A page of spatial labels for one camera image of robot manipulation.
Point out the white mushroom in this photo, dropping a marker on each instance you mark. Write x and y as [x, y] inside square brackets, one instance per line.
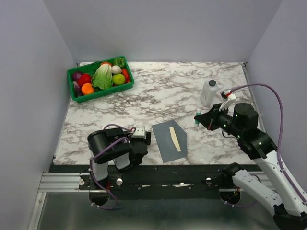
[115, 69]

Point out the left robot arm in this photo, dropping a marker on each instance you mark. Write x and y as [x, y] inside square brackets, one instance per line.
[124, 147]

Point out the green plastic vegetable bin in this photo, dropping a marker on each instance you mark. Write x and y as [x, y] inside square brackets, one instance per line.
[91, 69]

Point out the red tomato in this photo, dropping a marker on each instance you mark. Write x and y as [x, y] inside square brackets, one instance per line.
[84, 79]

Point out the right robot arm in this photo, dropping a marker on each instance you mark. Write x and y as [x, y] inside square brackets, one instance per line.
[288, 210]

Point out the green lettuce leaf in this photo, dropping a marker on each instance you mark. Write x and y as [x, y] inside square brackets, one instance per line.
[102, 79]

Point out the beige letter paper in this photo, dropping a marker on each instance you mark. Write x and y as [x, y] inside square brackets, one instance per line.
[174, 139]

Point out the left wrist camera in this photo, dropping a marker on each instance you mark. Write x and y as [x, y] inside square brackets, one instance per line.
[139, 132]

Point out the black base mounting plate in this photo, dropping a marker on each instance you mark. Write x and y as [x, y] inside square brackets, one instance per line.
[160, 182]

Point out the aluminium frame rail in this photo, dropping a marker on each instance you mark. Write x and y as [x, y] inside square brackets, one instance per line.
[58, 197]

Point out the orange carrot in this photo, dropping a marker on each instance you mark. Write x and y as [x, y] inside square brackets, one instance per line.
[126, 74]

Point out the white plastic bottle black cap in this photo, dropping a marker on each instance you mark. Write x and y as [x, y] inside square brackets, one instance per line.
[208, 92]

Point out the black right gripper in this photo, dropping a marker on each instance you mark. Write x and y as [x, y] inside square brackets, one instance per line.
[208, 119]

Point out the green bell pepper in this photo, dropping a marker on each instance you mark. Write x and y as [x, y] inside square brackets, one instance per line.
[120, 61]

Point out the orange fruit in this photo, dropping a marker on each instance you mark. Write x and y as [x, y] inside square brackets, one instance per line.
[87, 89]

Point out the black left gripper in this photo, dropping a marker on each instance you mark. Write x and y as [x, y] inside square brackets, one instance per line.
[147, 141]

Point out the purple eggplant slice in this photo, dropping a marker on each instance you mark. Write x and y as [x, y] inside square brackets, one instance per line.
[77, 90]

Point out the purple onion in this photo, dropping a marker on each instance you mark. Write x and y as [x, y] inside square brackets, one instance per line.
[76, 76]

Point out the grey envelope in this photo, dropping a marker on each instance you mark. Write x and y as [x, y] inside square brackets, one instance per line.
[165, 144]

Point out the green apple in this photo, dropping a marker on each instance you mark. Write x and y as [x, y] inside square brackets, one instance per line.
[118, 79]

